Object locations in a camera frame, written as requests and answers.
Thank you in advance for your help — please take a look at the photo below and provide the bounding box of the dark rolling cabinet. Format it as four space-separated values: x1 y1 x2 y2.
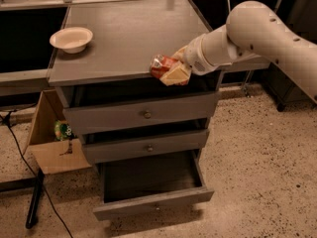
262 63 311 112

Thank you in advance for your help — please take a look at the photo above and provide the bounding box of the black floor cable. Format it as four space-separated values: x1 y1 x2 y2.
0 110 75 238

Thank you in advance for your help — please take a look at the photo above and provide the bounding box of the cardboard box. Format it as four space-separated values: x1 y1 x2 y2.
26 89 90 174

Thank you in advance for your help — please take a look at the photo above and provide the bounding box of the white bowl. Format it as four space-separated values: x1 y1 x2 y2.
50 27 93 54

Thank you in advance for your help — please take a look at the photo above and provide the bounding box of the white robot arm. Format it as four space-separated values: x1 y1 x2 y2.
160 1 317 100

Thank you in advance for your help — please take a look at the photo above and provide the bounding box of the grey middle drawer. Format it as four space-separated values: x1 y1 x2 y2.
80 129 209 164

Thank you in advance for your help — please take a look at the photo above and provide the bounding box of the grey open bottom drawer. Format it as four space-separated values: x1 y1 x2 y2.
93 149 214 220

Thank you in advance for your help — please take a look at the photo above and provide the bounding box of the grey top drawer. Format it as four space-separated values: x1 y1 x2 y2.
63 92 219 135

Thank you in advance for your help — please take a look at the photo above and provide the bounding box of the black metal stand leg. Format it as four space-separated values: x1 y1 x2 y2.
26 170 45 229

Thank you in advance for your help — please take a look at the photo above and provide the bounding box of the grey wooden drawer cabinet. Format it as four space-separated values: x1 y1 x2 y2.
48 0 232 171

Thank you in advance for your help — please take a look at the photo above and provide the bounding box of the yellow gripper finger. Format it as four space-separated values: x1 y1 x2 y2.
171 46 186 62
159 61 191 86

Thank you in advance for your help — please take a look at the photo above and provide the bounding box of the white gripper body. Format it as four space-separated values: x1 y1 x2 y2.
183 34 217 75

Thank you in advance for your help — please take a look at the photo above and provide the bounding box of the green chip bag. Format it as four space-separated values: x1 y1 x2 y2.
54 120 73 141

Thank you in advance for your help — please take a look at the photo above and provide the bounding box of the red coke can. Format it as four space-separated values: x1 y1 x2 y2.
150 55 178 79

